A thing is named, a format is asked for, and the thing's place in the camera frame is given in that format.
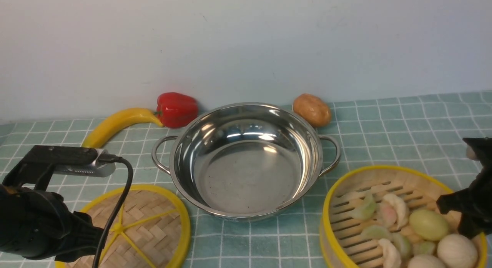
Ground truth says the yellow plastic banana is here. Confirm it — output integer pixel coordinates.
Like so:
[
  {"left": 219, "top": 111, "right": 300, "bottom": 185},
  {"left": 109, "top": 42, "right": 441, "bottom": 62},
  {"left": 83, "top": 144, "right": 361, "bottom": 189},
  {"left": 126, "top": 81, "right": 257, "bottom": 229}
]
[{"left": 81, "top": 108, "right": 163, "bottom": 148}]

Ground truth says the green checked tablecloth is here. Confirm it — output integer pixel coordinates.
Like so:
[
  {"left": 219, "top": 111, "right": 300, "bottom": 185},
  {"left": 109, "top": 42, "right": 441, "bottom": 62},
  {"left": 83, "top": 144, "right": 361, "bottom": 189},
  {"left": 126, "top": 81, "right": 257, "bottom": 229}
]
[{"left": 0, "top": 91, "right": 491, "bottom": 268}]

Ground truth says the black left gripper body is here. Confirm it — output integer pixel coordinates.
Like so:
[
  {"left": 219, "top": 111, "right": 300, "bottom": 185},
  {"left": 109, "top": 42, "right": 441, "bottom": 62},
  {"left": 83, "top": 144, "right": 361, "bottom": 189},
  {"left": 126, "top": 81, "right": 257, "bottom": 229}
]
[{"left": 0, "top": 185, "right": 103, "bottom": 263}]

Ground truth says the red bell pepper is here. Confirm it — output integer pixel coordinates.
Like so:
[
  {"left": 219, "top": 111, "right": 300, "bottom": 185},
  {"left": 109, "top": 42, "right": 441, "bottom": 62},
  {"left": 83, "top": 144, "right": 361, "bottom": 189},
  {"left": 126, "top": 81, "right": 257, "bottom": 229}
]
[{"left": 155, "top": 92, "right": 199, "bottom": 128}]

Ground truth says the green round bun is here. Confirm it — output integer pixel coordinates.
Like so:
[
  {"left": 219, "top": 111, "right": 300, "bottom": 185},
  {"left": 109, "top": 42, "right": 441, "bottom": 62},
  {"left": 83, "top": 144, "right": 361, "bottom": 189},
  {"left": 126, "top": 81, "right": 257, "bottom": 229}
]
[{"left": 408, "top": 208, "right": 450, "bottom": 241}]

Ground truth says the stainless steel pot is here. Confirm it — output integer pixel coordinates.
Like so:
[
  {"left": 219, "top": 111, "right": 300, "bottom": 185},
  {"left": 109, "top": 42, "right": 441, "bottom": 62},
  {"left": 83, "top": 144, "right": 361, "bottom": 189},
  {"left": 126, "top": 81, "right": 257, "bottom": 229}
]
[{"left": 151, "top": 103, "right": 341, "bottom": 222}]

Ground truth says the yellow rimmed bamboo steamer basket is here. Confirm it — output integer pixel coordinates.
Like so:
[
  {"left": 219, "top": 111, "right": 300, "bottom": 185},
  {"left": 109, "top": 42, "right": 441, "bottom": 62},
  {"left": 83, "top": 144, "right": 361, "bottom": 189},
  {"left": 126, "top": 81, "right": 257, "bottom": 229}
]
[{"left": 319, "top": 166, "right": 491, "bottom": 268}]

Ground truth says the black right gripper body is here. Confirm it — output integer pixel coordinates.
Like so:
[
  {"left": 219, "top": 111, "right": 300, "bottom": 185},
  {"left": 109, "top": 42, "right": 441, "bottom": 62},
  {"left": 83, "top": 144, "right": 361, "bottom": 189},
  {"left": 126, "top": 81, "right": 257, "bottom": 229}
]
[{"left": 436, "top": 138, "right": 492, "bottom": 239}]

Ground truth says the green dumpling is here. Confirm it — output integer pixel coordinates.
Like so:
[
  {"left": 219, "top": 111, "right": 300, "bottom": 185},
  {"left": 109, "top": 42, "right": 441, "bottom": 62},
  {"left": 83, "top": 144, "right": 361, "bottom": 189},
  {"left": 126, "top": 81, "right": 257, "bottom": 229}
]
[{"left": 349, "top": 191, "right": 377, "bottom": 221}]

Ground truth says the pink white dumpling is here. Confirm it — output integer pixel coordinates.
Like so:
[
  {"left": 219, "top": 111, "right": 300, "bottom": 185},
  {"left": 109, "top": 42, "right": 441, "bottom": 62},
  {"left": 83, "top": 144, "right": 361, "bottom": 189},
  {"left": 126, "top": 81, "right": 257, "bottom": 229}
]
[{"left": 377, "top": 194, "right": 411, "bottom": 230}]

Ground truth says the white round bun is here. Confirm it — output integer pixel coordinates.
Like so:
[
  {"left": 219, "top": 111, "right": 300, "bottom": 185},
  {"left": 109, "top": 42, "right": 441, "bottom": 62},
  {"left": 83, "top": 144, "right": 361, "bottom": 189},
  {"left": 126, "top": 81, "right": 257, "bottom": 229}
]
[
  {"left": 436, "top": 234, "right": 479, "bottom": 268},
  {"left": 407, "top": 255, "right": 446, "bottom": 268}
]

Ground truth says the black camera cable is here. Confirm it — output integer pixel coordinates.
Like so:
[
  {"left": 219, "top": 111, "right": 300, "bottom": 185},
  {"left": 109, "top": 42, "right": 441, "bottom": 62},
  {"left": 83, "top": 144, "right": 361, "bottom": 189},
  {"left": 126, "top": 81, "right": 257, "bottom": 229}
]
[{"left": 91, "top": 154, "right": 134, "bottom": 268}]

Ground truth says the yellow rimmed woven bamboo lid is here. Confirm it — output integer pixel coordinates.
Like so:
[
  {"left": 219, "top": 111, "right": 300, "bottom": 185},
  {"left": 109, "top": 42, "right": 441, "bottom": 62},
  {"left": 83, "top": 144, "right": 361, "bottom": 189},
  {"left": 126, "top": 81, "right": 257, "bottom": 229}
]
[{"left": 55, "top": 184, "right": 191, "bottom": 268}]

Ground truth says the brown potato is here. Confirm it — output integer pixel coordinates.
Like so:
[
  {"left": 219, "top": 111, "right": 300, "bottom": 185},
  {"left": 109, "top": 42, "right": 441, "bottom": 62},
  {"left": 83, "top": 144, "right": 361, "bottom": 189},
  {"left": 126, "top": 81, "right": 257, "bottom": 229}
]
[{"left": 292, "top": 93, "right": 332, "bottom": 128}]

